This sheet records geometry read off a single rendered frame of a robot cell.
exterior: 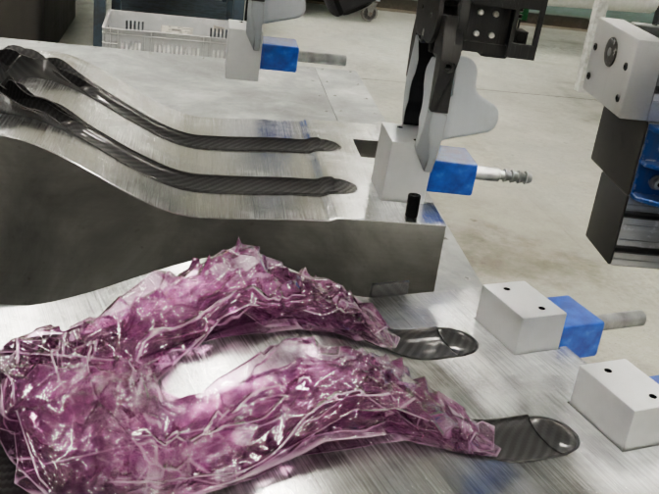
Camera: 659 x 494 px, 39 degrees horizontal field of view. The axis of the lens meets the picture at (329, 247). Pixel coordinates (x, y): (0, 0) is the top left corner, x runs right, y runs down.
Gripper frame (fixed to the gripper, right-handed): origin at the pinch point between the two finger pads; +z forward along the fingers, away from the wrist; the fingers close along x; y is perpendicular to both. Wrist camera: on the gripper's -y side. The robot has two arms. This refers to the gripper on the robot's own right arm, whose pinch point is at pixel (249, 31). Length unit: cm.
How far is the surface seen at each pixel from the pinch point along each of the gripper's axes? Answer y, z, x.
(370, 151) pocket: 11.8, 7.2, -15.7
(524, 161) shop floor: 135, 96, 262
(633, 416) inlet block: 20, 7, -60
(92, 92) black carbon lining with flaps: -14.4, 3.3, -17.4
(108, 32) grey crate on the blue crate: -41, 62, 280
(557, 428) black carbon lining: 17, 10, -57
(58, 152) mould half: -14.7, 2.6, -35.8
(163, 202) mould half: -7.2, 6.3, -34.9
